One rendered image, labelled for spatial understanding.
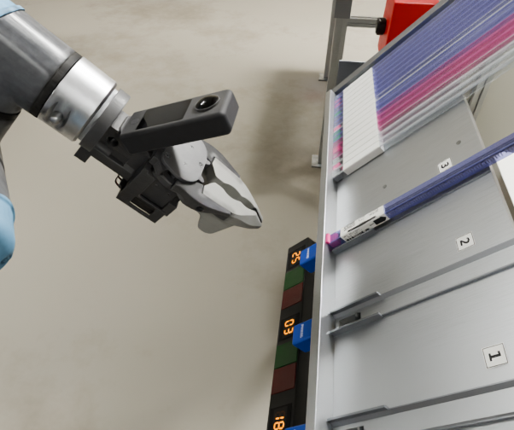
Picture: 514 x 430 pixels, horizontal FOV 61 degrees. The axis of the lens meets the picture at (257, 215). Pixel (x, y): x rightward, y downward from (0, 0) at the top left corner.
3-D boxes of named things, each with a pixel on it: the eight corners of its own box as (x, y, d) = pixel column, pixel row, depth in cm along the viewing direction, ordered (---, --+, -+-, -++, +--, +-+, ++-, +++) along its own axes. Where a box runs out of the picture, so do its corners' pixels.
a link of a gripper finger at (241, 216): (235, 241, 55) (176, 199, 51) (267, 219, 51) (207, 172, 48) (230, 260, 53) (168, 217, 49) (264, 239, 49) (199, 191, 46)
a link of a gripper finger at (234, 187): (239, 222, 57) (183, 181, 54) (271, 200, 54) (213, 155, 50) (236, 239, 55) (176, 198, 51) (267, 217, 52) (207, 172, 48)
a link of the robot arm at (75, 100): (93, 44, 43) (55, 84, 38) (132, 76, 45) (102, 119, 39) (62, 92, 48) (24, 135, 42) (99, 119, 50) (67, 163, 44)
